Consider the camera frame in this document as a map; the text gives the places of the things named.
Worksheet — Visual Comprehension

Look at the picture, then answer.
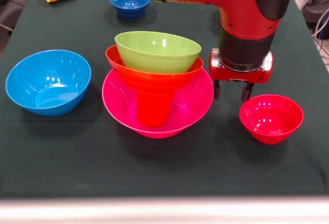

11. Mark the green bowl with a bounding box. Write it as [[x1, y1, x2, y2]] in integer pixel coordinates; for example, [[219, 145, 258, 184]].
[[114, 30, 203, 74]]

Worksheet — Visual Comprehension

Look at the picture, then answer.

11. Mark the red cup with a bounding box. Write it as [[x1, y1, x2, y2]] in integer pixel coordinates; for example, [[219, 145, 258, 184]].
[[136, 91, 175, 128]]

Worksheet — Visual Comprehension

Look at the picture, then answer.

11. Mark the tangle of cables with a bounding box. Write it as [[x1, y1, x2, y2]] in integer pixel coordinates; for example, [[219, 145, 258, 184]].
[[312, 10, 329, 67]]

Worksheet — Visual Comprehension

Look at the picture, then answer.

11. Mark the dark blue bowl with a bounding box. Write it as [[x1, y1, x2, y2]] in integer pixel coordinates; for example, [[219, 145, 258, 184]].
[[108, 0, 152, 21]]

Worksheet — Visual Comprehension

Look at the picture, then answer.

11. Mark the light blue bowl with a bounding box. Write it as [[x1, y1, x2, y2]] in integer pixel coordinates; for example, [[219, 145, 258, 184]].
[[5, 49, 92, 117]]

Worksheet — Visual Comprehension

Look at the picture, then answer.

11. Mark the orange bowl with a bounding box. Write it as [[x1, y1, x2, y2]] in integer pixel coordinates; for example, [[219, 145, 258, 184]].
[[105, 45, 205, 95]]

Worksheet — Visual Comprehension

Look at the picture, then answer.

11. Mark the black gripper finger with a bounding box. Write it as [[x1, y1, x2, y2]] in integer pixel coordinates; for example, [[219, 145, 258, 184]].
[[213, 79, 222, 101], [241, 82, 255, 103]]

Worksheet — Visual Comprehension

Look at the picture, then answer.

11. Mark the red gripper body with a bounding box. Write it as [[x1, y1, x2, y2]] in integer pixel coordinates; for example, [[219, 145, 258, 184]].
[[208, 48, 275, 84]]

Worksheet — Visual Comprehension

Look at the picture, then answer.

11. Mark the large pink bowl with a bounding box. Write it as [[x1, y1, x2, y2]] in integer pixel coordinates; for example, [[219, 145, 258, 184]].
[[101, 67, 215, 139]]

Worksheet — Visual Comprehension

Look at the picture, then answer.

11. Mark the small crimson bowl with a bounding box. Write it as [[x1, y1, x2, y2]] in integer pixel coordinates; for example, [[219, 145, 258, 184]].
[[239, 94, 305, 145]]

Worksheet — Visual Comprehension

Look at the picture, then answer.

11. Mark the dark green tablecloth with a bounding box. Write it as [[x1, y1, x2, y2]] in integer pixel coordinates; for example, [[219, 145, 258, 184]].
[[0, 0, 329, 199]]

